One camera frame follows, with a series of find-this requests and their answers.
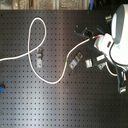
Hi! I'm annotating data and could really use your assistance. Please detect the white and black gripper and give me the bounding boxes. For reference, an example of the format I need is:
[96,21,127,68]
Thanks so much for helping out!
[75,26,113,55]

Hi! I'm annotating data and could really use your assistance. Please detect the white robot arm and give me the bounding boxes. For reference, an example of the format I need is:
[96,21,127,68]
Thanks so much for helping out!
[94,4,128,70]

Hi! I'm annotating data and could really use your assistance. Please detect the metal cable clip middle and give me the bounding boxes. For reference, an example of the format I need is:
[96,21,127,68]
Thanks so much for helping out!
[69,52,83,70]

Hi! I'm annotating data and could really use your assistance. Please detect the metal cable clip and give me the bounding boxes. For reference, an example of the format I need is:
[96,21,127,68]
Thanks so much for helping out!
[69,52,83,70]
[85,59,93,68]
[36,47,43,68]

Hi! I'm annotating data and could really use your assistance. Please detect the metal cable clip right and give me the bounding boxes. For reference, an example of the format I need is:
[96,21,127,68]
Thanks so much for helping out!
[85,59,93,68]

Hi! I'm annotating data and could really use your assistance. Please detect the thin white robot wire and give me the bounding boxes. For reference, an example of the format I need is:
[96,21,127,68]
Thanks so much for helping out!
[104,61,119,78]

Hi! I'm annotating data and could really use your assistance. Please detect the metal cable clip left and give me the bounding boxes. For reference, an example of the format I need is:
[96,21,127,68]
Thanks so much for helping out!
[36,47,43,68]

